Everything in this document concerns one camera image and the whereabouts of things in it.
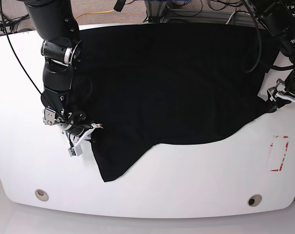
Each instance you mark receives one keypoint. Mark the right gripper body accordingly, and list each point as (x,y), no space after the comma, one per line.
(72,132)

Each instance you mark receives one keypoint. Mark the black T-shirt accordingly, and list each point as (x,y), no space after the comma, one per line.
(172,83)

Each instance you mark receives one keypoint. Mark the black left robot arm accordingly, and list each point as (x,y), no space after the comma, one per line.
(277,18)

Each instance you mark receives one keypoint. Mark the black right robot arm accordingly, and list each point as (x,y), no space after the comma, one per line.
(56,25)

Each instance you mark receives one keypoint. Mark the red tape rectangle marking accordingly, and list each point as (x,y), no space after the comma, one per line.
(277,153)

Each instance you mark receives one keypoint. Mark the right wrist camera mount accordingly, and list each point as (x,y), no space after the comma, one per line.
(75,144)

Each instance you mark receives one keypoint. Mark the left table cable grommet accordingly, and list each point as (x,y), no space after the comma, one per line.
(41,195)

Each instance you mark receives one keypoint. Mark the table cable grommet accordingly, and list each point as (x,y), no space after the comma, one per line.
(41,195)
(254,200)

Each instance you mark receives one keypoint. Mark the right table cable grommet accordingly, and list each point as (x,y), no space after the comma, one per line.
(254,200)

